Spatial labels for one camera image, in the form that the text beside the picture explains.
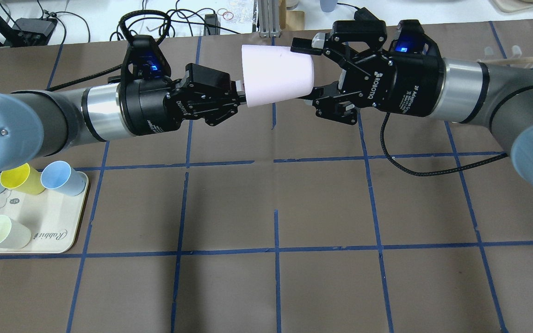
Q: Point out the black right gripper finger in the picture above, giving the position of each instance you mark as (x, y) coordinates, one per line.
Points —
(350, 43)
(333, 104)

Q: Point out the black power adapter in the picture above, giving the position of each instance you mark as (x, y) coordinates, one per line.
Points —
(364, 15)

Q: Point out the blue cup on side table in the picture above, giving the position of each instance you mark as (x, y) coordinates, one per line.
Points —
(328, 6)

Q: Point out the wooden mug tree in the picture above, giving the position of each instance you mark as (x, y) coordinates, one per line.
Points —
(290, 18)

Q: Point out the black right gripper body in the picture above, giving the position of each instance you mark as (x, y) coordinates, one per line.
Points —
(407, 83)

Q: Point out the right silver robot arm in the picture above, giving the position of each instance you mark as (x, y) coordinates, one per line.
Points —
(497, 97)

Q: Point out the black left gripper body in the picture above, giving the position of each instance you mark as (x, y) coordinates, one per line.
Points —
(145, 107)

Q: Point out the pale green plastic cup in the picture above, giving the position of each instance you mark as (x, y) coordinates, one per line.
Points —
(13, 235)

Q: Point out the pink plastic cup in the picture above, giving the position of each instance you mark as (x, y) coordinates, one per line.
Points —
(274, 73)

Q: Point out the aluminium frame post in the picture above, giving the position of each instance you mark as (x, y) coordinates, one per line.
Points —
(268, 18)

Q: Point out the cream rabbit tray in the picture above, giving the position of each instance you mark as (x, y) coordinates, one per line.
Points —
(52, 217)

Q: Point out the yellow plastic cup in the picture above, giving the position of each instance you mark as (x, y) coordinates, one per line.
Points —
(24, 178)

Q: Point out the beige tray with plate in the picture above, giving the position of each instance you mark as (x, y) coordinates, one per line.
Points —
(510, 6)

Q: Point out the black camera on stand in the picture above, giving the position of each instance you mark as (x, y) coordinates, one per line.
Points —
(23, 32)

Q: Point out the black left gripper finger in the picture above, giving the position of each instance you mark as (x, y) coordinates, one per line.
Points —
(213, 108)
(204, 79)

